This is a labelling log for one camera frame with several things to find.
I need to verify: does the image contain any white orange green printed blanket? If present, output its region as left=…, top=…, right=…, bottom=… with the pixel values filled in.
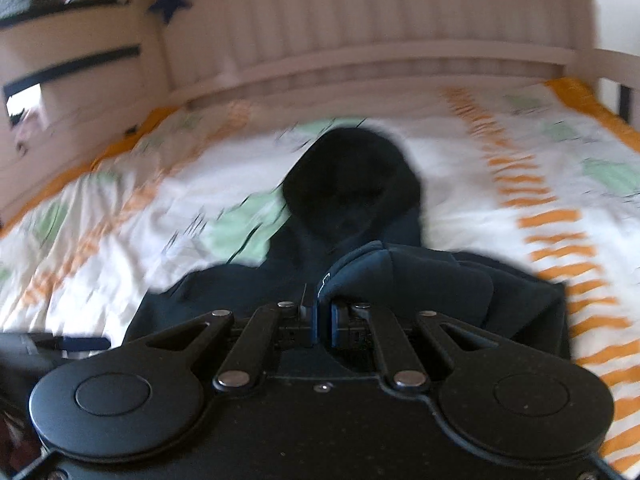
left=0, top=77, right=640, bottom=476

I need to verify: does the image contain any white slatted bed side rail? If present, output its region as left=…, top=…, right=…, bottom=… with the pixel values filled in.
left=587, top=0, right=640, bottom=128
left=0, top=0, right=173, bottom=221

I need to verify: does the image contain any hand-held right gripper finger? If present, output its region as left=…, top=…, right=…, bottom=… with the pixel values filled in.
left=122, top=301, right=322, bottom=394
left=321, top=301, right=502, bottom=394

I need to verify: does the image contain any dark navy hoodie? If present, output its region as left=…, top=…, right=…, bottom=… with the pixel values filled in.
left=122, top=127, right=573, bottom=361

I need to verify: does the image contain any blue star decoration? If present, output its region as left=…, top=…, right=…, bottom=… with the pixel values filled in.
left=149, top=0, right=193, bottom=25

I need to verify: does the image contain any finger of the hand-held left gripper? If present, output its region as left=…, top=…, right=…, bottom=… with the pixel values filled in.
left=27, top=332, right=112, bottom=357

